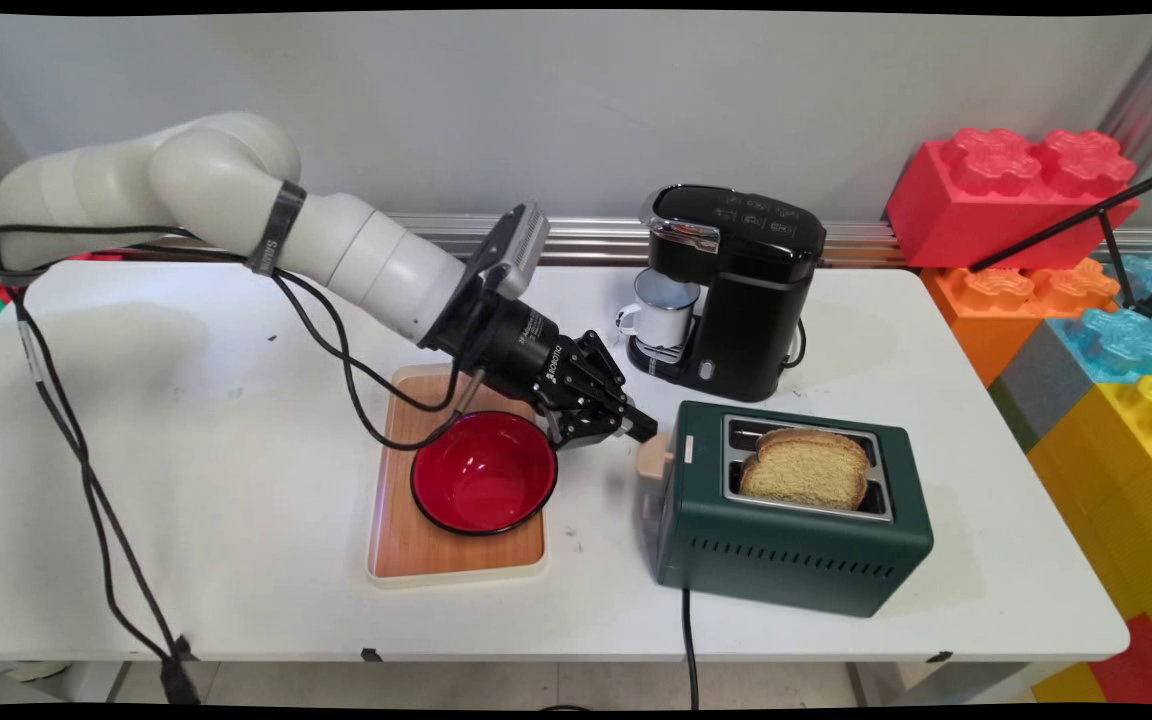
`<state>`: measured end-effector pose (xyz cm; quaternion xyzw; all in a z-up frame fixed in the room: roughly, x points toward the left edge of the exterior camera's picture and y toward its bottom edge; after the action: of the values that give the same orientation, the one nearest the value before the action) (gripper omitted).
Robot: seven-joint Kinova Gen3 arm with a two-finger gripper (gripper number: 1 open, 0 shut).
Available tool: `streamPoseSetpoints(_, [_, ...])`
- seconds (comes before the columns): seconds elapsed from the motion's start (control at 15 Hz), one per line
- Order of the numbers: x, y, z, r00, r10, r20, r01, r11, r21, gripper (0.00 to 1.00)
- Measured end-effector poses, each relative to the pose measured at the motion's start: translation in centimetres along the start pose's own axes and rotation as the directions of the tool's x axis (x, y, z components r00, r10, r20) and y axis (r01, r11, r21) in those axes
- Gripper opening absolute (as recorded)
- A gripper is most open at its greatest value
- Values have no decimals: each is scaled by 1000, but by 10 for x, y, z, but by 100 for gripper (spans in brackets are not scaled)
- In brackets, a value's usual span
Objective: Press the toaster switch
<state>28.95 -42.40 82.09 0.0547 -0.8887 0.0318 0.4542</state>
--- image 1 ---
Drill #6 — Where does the gray wrist camera on bracket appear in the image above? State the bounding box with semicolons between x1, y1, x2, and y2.
456;201;553;303

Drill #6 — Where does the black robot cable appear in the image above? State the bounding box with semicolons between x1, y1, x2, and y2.
0;221;489;706

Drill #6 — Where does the aluminium wall rail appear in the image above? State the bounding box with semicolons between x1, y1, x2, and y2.
376;210;1152;268

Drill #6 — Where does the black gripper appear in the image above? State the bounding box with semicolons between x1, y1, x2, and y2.
424;288;660;453

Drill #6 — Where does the gray table leg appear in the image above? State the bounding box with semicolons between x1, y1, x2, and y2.
844;662;1029;707

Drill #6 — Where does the big light blue toy brick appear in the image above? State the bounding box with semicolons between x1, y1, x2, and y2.
1044;252;1152;384

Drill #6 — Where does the big gray toy brick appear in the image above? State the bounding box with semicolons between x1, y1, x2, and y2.
994;320;1099;443

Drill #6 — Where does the black tripod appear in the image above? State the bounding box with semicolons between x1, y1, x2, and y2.
966;158;1152;323

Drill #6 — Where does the big orange toy brick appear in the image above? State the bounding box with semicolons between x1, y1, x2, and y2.
920;257;1123;388

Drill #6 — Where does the beige toaster lever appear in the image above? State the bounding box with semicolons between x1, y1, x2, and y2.
635;433;676;488

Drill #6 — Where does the low red toy brick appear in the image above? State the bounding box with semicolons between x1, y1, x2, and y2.
1089;611;1152;707

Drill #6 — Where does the wooden tray with white rim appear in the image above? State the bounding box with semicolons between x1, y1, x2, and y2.
366;361;549;587

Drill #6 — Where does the white enamel mug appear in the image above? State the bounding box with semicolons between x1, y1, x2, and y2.
615;267;703;352

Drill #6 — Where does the black coffee machine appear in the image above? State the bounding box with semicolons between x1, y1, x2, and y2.
626;183;827;404

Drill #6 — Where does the gray velcro cable strap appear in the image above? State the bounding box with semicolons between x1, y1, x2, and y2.
243;179;310;278

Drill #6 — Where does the big yellow toy brick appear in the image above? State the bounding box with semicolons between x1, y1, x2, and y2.
1024;374;1152;683

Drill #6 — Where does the red bowl with black rim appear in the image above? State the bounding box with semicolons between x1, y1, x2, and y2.
409;409;559;538

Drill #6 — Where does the large toast bread slice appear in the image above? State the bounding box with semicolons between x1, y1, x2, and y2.
738;439;870;512

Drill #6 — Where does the dark green toaster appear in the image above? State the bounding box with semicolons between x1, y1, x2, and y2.
653;400;935;619

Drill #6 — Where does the big red toy brick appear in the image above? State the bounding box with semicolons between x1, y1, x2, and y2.
884;126;1141;270

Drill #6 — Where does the toast bread slice, mostly hidden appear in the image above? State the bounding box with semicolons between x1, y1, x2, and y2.
755;426;873;467

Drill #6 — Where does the black toaster power cord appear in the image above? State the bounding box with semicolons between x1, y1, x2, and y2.
680;588;701;711

